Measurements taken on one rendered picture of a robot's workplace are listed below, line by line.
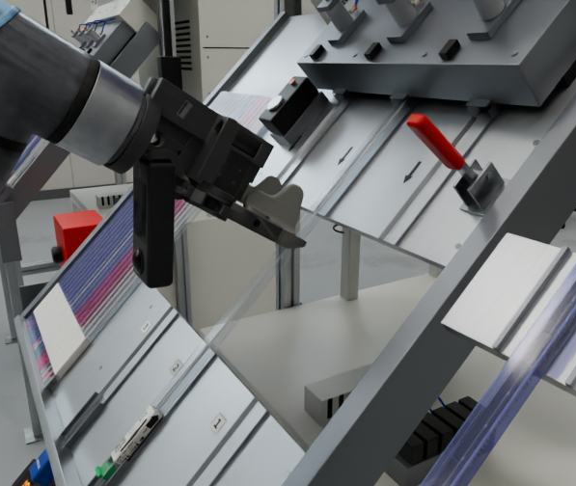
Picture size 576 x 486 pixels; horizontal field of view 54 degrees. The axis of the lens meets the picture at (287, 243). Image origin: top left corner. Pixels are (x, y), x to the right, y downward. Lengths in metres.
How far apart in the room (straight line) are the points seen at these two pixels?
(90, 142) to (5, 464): 1.58
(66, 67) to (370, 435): 0.34
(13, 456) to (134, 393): 1.34
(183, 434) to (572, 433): 0.59
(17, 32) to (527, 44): 0.38
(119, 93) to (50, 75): 0.05
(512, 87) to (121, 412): 0.50
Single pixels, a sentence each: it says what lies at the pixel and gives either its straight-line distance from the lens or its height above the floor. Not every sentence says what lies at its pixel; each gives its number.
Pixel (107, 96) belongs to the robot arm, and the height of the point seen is 1.11.
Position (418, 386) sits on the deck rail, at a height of 0.90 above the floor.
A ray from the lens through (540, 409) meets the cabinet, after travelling 0.98.
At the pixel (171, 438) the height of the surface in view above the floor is 0.79.
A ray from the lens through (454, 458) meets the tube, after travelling 0.29.
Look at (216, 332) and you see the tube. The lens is 0.57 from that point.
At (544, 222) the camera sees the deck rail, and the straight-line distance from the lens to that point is 0.49.
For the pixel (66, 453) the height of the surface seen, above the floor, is 0.73.
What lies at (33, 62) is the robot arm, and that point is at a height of 1.13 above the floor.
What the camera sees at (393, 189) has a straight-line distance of 0.55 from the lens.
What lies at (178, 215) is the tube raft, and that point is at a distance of 0.80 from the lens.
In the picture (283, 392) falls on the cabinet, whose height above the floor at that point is 0.62.
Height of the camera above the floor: 1.13
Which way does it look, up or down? 18 degrees down
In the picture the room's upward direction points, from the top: straight up
